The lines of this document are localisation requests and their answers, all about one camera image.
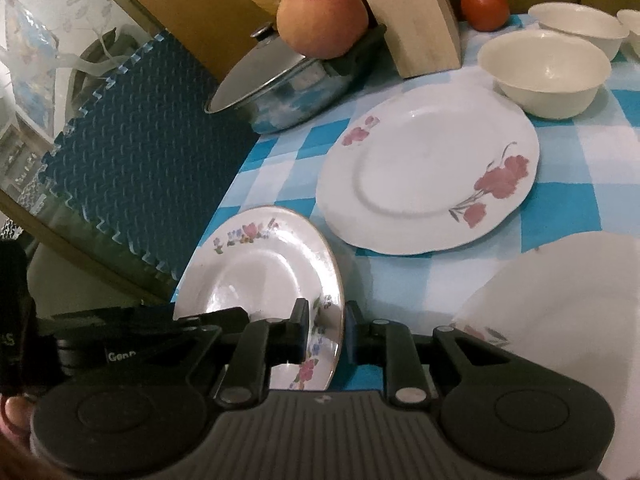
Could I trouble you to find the blue foam mat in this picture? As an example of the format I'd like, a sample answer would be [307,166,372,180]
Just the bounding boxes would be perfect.
[39,30,258,280]

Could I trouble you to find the small floral plate gold rim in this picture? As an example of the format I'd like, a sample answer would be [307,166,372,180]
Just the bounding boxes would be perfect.
[175,206,345,391]

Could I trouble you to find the person's left hand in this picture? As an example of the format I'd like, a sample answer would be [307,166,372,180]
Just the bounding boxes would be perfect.
[1,396,35,445]

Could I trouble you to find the red yellow apple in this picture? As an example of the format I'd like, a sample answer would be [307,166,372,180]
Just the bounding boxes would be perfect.
[277,0,369,60]

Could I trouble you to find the blue white checkered tablecloth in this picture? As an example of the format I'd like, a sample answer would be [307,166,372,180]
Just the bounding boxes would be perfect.
[171,13,640,392]

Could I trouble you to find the large white plate red flowers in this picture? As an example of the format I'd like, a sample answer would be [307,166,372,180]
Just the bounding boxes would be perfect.
[316,84,539,256]

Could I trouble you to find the wooden chopping block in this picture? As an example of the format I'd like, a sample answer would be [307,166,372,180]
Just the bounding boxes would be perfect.
[367,0,462,79]

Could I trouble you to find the red tomato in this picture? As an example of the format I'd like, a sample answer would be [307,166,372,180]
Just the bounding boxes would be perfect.
[460,0,511,32]

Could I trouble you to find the steel pot with lid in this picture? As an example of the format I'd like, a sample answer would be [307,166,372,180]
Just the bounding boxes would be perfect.
[205,22,386,134]

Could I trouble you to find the cream bowl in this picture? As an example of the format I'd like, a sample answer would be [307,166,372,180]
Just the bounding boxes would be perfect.
[528,2,629,61]
[477,29,612,120]
[616,9,640,56]

